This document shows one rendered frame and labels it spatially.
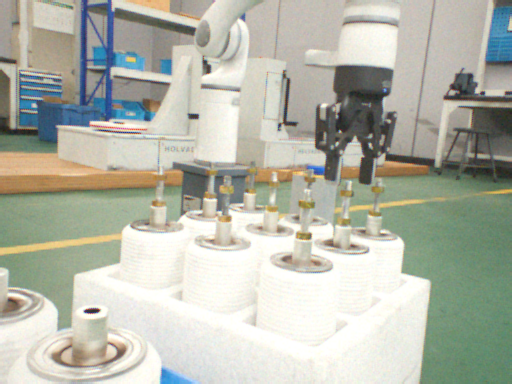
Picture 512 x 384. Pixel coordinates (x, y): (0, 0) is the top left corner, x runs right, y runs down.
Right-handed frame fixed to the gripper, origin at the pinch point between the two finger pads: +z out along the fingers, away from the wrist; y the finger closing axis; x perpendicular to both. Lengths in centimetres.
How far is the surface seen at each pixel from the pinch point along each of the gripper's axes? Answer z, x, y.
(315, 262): 9.9, -4.5, -9.9
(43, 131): 30, 474, 107
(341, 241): 9.0, -0.8, -1.2
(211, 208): 8.6, 21.3, -7.8
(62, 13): -103, 628, 175
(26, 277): 36, 78, -19
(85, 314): 7.1, -13.6, -41.4
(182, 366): 23.8, 4.0, -22.0
